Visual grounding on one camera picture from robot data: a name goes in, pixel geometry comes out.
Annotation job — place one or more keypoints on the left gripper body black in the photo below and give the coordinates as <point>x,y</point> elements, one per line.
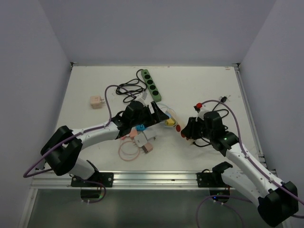
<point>142,119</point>

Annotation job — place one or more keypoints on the blue plug adapter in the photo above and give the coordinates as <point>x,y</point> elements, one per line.
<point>140,128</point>

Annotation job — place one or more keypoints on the cream power strip red sockets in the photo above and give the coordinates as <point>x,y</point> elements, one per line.
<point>180,125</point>

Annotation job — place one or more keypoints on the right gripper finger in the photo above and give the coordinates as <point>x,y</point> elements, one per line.
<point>201,129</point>
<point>190,130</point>

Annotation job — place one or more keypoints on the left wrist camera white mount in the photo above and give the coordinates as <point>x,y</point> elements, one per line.
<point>141,98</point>

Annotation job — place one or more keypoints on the white plug adapter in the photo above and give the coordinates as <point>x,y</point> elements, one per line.
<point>149,134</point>

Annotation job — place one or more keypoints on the salmon usb charger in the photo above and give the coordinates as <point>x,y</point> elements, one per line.
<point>133,133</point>

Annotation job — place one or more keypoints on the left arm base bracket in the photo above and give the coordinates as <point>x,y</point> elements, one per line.
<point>105,178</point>

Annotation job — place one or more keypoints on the beige dual usb charger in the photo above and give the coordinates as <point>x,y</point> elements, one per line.
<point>148,147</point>

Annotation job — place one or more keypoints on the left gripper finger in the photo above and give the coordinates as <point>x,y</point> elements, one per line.
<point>151,119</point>
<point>159,114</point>

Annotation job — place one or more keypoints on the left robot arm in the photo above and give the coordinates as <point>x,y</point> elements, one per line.
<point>62,150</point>

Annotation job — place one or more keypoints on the green power strip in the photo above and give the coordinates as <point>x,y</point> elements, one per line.
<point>152,88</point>

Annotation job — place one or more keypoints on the yellow usb charger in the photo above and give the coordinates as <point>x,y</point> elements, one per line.
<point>170,122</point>

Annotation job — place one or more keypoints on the aluminium front rail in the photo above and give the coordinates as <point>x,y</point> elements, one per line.
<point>125,180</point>

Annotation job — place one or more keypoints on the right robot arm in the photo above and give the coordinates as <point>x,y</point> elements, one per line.
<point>275,199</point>

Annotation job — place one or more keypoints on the white cube usb charger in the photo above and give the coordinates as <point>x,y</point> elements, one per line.
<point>140,140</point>

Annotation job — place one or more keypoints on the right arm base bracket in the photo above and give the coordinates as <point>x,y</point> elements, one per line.
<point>213,179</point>

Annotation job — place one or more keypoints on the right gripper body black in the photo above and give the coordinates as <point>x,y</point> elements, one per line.
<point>209,134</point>

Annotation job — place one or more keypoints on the beige cube socket adapter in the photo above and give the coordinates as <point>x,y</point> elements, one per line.
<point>96,102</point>

